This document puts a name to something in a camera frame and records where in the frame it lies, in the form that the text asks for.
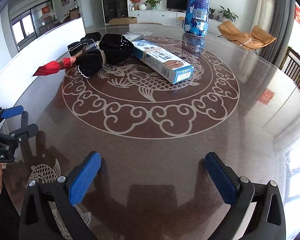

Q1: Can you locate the leafy green potted plant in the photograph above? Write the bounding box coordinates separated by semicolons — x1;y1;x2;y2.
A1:
144;0;162;10

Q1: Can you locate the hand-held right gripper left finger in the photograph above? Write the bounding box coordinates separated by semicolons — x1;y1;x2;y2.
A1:
19;151;102;240

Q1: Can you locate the cardboard box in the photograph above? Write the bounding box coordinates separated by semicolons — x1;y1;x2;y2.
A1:
109;16;137;26

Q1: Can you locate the red foil packet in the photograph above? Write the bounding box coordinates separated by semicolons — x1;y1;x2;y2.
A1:
32;57;77;77

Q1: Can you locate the red window poster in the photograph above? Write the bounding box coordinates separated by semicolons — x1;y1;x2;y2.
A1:
42;5;52;20

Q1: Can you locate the wooden slatted chair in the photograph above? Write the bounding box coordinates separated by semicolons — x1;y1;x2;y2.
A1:
280;46;300;91

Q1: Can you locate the white partition board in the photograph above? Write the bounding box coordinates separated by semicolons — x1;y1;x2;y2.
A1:
0;17;85;100

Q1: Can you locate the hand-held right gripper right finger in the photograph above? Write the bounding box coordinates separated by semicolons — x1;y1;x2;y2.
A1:
204;151;287;240

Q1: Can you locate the grey curtain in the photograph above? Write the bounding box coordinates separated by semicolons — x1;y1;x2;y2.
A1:
261;0;294;65

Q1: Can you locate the dark patterned glass desktop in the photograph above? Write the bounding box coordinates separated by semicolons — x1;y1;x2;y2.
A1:
0;22;300;240

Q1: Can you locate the black television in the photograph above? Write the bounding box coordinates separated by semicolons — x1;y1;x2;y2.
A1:
166;0;189;10

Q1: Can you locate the broad-leaf potted plant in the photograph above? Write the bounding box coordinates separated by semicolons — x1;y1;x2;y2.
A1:
218;6;239;22

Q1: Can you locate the phone case in clear bag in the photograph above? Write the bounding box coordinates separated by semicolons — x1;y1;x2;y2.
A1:
122;31;153;43

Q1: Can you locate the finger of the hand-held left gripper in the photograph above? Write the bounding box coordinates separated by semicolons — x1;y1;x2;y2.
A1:
0;106;30;136
5;123;39;143

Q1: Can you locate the large black velvet scrunchie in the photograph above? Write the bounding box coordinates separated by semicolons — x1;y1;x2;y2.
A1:
76;34;135;78

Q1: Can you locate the white door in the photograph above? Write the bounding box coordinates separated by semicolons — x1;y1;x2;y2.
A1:
89;0;102;27

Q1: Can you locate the covered standing air conditioner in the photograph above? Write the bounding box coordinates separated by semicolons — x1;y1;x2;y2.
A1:
250;0;276;34

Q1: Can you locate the white and blue medicine box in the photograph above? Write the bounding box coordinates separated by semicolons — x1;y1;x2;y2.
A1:
131;40;194;85

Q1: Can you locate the window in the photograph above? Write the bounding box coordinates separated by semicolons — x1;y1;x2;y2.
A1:
11;14;35;47

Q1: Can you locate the black beaded scrunchie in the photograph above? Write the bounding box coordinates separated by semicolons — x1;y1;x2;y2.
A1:
67;37;91;56

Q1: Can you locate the orange lounge chair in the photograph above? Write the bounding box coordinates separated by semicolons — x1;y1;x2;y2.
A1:
217;21;277;51

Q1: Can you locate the white television cabinet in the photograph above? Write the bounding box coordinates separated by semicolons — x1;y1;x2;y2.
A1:
128;9;224;35

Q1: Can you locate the dark glass display cabinet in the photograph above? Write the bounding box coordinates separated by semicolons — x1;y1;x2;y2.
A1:
100;0;129;25

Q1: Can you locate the blue camouflage bottle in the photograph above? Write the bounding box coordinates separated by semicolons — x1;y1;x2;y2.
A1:
182;0;213;37

